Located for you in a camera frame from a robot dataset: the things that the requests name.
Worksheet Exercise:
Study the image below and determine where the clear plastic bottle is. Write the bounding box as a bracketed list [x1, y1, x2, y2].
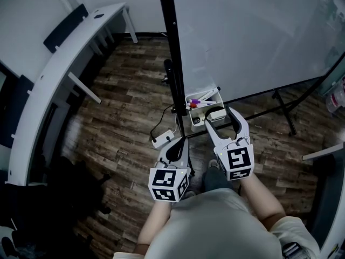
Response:
[325, 76, 345, 116]

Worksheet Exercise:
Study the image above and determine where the red capped marker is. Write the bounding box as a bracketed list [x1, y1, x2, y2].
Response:
[186, 101, 214, 110]

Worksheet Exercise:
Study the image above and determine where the whiteboard on black stand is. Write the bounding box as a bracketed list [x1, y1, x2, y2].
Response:
[156, 0, 345, 140]

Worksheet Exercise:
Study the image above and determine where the white black whiteboard eraser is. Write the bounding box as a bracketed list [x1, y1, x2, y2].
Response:
[205, 107, 226, 123]

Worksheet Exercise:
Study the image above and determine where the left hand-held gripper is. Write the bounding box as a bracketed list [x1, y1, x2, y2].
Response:
[148, 138, 192, 203]

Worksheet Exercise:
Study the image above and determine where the black power cable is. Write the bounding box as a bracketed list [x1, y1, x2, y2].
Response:
[149, 103, 176, 143]

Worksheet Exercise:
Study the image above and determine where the purple capped marker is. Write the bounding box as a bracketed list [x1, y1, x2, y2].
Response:
[188, 98, 217, 105]

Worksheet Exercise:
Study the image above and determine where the person's dark trouser leg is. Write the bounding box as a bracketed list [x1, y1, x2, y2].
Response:
[201, 165, 234, 193]

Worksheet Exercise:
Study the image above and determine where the person's light grey shirt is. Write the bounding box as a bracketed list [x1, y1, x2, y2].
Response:
[112, 187, 321, 259]

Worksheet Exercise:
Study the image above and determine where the person's left forearm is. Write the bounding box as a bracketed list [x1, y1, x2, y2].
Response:
[134, 200, 174, 255]

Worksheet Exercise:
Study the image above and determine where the white desk with dark side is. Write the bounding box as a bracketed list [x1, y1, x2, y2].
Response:
[301, 141, 345, 259]

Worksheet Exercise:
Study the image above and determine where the white power strip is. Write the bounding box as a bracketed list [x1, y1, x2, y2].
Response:
[151, 129, 176, 149]

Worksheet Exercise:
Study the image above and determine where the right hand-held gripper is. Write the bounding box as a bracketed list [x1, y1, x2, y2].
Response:
[204, 106, 256, 182]

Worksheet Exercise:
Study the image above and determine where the white whiteboard box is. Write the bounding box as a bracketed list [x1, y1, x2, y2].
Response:
[185, 86, 225, 132]

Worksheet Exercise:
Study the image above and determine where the person's right forearm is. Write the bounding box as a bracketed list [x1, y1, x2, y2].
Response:
[239, 173, 287, 232]

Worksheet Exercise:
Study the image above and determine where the curved white desk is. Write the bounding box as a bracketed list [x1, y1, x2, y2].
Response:
[4, 2, 139, 186]

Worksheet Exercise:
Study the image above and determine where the black office chair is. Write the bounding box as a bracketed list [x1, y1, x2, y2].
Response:
[0, 154, 112, 259]

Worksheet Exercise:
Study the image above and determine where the white marker with black cap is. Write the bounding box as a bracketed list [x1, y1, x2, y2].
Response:
[199, 86, 222, 98]

